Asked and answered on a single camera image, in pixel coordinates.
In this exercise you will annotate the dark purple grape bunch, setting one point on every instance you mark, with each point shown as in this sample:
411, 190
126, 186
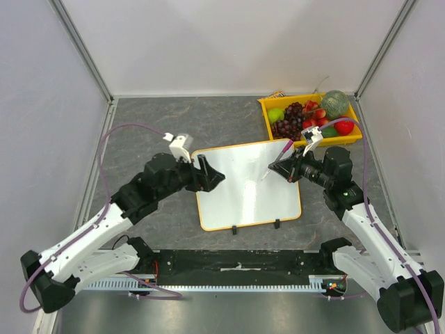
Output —
286, 129

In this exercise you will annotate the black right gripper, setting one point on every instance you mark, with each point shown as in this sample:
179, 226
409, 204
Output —
295, 165

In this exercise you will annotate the yellow-framed whiteboard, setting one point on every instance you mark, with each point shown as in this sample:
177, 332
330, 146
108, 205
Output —
249, 195

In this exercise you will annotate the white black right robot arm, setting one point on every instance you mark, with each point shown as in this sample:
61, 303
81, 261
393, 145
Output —
405, 293

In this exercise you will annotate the green mango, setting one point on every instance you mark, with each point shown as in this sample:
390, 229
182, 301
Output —
329, 132

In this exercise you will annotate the red apple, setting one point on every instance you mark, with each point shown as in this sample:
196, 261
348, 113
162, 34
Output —
344, 127

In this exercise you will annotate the green netted melon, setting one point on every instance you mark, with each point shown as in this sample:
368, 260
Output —
335, 103

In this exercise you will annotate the white slotted cable duct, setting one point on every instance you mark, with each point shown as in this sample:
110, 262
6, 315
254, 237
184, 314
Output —
289, 283

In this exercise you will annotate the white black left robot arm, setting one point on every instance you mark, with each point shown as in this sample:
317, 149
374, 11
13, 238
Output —
58, 274

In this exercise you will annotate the green apple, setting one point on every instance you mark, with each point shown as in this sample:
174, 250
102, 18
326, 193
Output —
275, 114

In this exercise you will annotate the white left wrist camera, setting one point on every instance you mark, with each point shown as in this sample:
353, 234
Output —
179, 145

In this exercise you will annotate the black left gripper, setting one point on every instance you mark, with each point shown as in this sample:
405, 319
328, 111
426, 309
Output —
200, 172

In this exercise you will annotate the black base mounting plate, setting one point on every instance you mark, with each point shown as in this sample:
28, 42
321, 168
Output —
239, 266

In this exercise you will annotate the yellow snack packet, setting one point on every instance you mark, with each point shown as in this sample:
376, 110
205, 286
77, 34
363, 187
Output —
277, 94

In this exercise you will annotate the white purple marker pen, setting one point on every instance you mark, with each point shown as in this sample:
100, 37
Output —
288, 145

